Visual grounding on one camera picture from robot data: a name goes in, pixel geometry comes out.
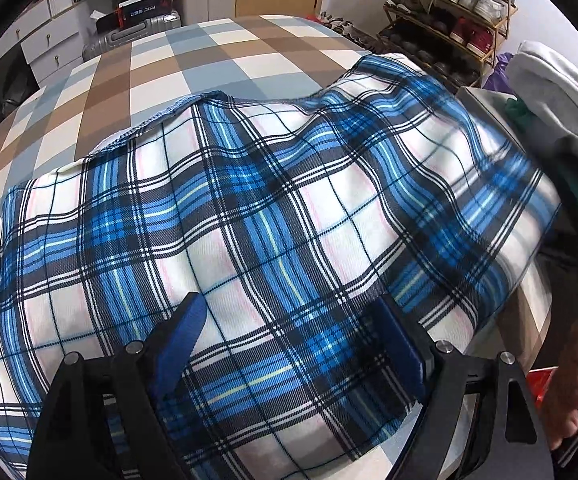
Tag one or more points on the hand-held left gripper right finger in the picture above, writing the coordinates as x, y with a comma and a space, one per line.
399, 345

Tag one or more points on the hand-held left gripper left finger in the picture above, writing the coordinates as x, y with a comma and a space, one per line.
181, 340

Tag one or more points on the blue plaid shirt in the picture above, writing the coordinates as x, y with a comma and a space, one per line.
269, 235

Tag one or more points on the person's right hand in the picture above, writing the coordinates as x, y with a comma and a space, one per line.
569, 395

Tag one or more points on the red cloth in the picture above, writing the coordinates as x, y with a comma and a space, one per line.
544, 385

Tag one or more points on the green cloth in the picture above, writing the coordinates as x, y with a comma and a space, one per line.
519, 110

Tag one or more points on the checkered bed sheet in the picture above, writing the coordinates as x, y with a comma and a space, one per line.
194, 55

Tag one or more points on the purple cloth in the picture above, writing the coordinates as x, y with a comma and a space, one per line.
499, 77

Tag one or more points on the silver suitcase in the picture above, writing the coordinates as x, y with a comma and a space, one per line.
119, 40

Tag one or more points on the wooden shoe rack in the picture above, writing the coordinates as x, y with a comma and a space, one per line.
500, 35

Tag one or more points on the black box with red stripe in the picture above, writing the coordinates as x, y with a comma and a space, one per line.
144, 10

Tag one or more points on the white drawer desk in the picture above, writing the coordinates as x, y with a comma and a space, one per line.
49, 35

